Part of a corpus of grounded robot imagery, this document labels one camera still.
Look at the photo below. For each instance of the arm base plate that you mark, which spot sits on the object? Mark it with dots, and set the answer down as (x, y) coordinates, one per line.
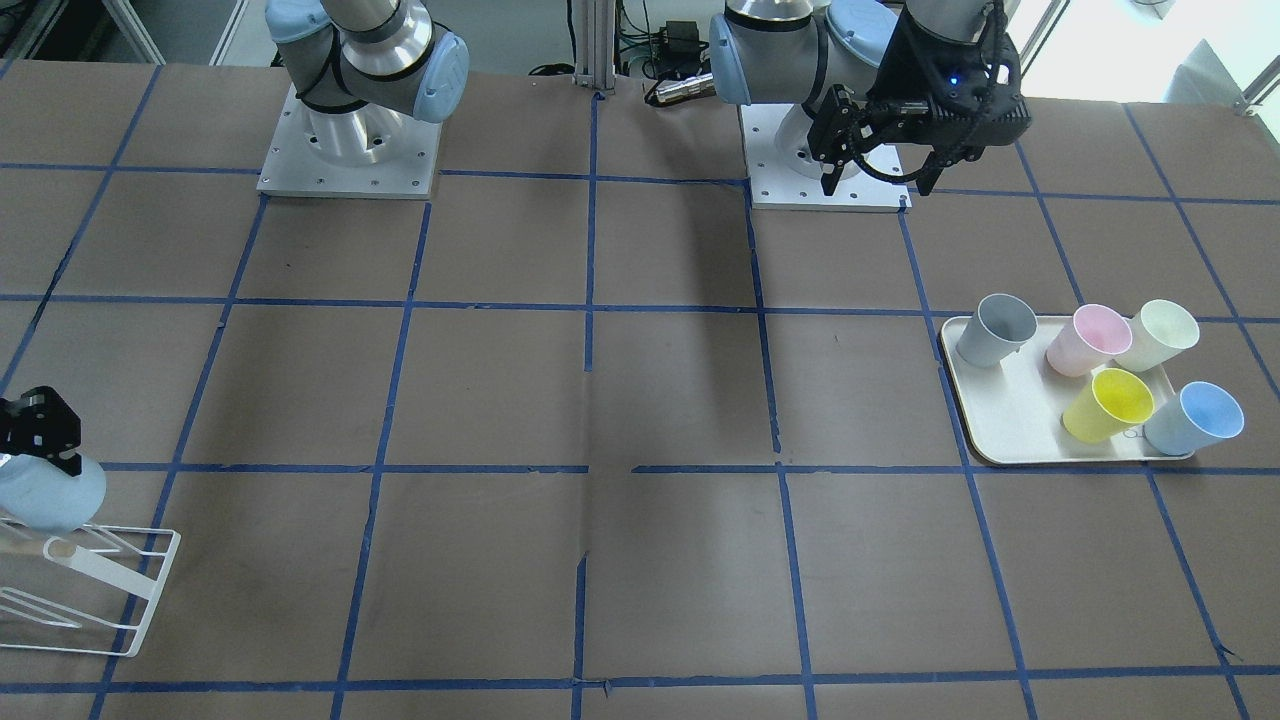
(350, 160)
(784, 174)

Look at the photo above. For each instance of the cream white cup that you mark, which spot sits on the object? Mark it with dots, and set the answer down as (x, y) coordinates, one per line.
(1160, 330)

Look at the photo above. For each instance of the light blue cup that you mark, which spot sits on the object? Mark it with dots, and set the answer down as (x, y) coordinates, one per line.
(45, 498)

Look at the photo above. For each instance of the blue cup on tray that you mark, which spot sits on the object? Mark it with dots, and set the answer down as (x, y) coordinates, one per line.
(1201, 415)

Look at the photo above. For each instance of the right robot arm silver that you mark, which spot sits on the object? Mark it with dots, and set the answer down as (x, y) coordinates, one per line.
(154, 298)

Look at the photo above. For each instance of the white rectangular tray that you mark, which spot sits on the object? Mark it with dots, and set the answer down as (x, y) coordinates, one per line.
(1012, 411)

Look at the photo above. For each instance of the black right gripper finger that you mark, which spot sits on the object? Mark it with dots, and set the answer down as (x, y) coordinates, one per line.
(40, 423)

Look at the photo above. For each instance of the grey cup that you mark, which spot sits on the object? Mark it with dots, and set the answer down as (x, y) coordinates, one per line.
(1000, 325)

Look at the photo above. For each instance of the pink cup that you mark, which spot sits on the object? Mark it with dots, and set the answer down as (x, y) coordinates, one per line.
(1092, 336)

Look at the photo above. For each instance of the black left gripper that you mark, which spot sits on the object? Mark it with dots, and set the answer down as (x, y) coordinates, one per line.
(893, 78)

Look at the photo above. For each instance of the black power adapter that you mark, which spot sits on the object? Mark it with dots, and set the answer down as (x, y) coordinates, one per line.
(679, 38)

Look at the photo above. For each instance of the white wire cup rack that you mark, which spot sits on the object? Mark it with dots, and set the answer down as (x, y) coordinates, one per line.
(95, 591)

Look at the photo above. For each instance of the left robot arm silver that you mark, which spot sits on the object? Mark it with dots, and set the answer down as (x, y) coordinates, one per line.
(791, 52)

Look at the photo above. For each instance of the yellow cup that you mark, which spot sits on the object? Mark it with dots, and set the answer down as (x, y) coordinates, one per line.
(1114, 400)

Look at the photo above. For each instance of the silver cylinder connector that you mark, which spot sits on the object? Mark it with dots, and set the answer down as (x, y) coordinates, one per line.
(668, 92)

